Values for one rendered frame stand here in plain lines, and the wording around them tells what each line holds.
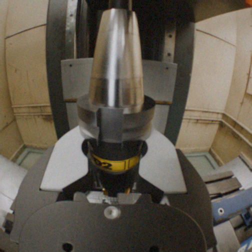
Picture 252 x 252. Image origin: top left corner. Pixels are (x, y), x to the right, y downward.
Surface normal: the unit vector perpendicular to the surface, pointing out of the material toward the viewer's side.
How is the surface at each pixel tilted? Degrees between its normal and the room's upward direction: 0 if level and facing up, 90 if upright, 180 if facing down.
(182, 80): 90
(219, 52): 90
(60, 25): 90
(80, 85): 91
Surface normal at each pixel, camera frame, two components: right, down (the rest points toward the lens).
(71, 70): 0.04, 0.48
